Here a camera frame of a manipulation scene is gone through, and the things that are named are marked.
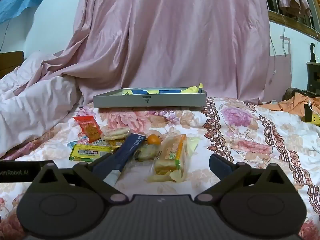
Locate yellow green power strip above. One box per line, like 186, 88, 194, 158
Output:
301, 104, 320, 127

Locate brown cloth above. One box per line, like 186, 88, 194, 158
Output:
282, 87, 320, 102

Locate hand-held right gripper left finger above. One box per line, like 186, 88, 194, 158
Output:
31, 155, 130, 204

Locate dark wooden chair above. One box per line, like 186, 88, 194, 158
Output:
306, 42, 320, 90

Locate orange tangerine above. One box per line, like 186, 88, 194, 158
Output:
147, 134, 161, 145

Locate blue and yellow tray lining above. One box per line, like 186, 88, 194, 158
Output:
121, 83, 204, 96

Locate wooden window frame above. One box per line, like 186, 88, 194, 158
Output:
262, 0, 320, 40

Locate gold snack packet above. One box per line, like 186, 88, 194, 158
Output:
109, 139, 125, 153

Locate clear rice cracker packet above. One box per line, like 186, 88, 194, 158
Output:
101, 127, 130, 141

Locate floral bed sheet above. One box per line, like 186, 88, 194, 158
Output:
0, 96, 320, 240

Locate clear pale pastry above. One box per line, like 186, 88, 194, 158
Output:
134, 144, 160, 162

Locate light blue snack packet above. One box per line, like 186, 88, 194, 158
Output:
67, 135, 90, 148

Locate orange cloth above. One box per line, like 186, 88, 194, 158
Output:
260, 92, 320, 117

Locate clear sandwich bread packet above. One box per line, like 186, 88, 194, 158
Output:
147, 134, 200, 183

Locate pink quilt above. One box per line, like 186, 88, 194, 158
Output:
14, 0, 272, 105

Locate pale pink duvet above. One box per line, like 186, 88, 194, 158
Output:
0, 52, 84, 158

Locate wooden headboard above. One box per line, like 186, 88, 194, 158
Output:
0, 51, 25, 79

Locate grey tray box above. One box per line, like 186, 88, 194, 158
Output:
92, 87, 207, 108

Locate small white green packet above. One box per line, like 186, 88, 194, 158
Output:
90, 139, 112, 147

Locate red snack packet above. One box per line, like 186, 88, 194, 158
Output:
72, 115, 103, 143

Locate yellow green snack packet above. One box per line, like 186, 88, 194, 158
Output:
69, 144, 115, 162

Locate dark blue snack packet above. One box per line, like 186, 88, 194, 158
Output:
104, 133, 147, 186

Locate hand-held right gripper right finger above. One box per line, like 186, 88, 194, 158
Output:
195, 153, 294, 204

